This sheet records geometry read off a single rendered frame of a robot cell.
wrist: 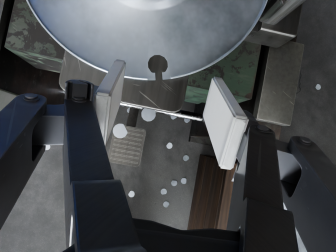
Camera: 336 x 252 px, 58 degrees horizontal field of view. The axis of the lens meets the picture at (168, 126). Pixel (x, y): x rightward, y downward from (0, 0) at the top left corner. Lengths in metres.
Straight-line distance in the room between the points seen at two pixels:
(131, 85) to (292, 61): 0.30
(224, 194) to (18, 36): 0.58
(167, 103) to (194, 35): 0.08
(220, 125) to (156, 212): 1.00
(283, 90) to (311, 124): 0.78
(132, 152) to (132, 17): 0.65
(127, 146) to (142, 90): 0.62
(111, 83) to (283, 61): 0.42
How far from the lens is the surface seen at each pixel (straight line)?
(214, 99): 0.19
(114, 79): 0.16
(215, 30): 0.37
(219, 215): 0.82
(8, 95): 0.59
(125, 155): 0.96
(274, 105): 0.53
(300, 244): 0.90
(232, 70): 0.51
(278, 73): 0.54
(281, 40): 0.51
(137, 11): 0.36
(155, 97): 0.34
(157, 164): 1.13
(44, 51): 0.51
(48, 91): 0.83
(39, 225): 1.21
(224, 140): 0.16
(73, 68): 0.35
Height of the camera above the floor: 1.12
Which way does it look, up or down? 84 degrees down
